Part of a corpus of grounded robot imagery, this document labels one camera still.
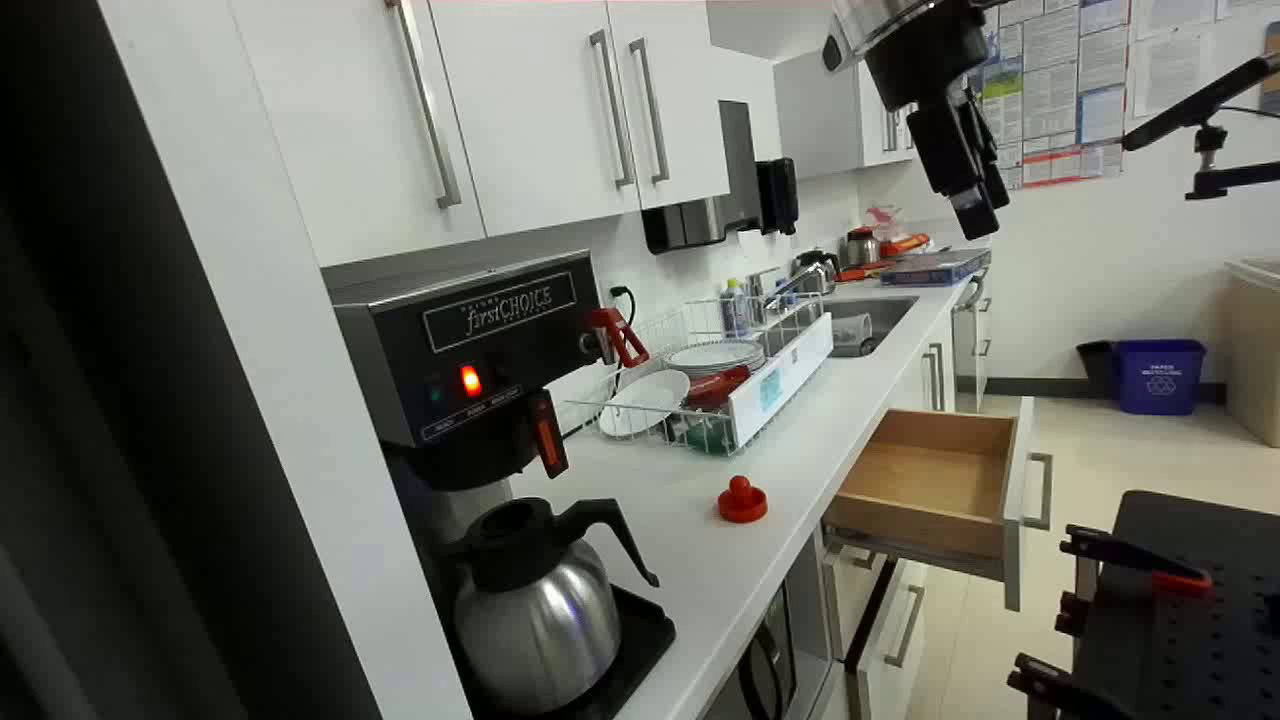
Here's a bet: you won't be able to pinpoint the stainless steel sink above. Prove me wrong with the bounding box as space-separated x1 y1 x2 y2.
815 294 923 362

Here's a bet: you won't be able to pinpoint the black soap dispenser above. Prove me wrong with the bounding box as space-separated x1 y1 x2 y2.
751 156 803 242

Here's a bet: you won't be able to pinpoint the silver bar drawer handle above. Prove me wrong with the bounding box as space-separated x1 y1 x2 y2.
1020 447 1058 535

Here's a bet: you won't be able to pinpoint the black commercial coffee maker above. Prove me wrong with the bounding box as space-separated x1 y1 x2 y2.
331 249 681 720

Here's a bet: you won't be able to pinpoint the steel paper towel dispenser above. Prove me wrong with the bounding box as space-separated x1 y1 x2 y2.
638 95 765 258

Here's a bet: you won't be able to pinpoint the black waste bin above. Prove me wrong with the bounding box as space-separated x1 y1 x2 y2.
1073 336 1123 400

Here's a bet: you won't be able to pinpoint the red handled hot water tap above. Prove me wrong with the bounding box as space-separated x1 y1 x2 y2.
581 306 655 373

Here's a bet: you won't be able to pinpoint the red kitchen utensil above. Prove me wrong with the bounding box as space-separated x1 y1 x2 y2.
865 204 937 263

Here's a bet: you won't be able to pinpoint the blue flat tray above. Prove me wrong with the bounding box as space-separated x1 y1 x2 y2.
874 243 995 294

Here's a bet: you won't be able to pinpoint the white lower cabinet drawers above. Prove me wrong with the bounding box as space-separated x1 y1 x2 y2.
836 553 930 720

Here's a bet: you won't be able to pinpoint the wooden drawer with white front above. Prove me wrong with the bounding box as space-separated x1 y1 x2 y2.
821 397 1054 615

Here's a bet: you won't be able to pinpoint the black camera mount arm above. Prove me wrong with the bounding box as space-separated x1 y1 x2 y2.
1114 15 1280 204

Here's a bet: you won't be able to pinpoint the small red round object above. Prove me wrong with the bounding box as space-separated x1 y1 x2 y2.
710 471 770 530

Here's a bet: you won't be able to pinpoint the white under-sink cabinet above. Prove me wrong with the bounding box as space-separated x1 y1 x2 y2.
915 271 1001 417

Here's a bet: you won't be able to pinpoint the blue recycling bin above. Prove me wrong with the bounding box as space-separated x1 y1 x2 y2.
1112 336 1210 421

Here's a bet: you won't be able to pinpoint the dark grey refrigerator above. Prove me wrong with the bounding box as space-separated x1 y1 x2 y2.
0 0 388 720

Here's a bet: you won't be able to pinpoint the clear dish soap bottle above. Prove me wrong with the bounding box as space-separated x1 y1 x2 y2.
715 275 751 346

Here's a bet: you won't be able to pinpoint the white wide upper cabinet door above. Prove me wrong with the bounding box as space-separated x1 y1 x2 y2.
225 0 490 271

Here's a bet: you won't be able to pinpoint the red item in dish rack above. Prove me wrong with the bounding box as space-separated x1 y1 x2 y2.
682 364 756 413

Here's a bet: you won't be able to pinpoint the white small wall cabinet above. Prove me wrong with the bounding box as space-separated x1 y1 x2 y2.
770 44 923 183

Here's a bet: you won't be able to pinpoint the white shallow bowl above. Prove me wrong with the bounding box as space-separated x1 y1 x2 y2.
659 336 769 382

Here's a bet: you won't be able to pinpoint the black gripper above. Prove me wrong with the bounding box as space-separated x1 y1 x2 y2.
858 0 1017 243

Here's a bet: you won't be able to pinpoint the white tall trash bin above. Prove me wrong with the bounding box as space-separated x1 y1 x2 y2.
1221 258 1280 453

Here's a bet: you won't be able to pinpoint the chrome sink faucet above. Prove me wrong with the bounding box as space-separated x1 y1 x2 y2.
756 258 840 326

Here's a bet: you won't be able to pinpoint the black perforated table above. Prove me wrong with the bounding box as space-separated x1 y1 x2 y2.
1069 487 1280 720

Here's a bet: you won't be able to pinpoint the large white plate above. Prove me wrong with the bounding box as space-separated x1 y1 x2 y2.
594 367 696 444

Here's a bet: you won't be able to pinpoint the black clamp with red handle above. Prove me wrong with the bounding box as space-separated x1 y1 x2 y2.
1054 521 1221 602

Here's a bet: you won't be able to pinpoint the notice board with white papers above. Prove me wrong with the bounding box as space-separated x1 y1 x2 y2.
976 0 1280 193

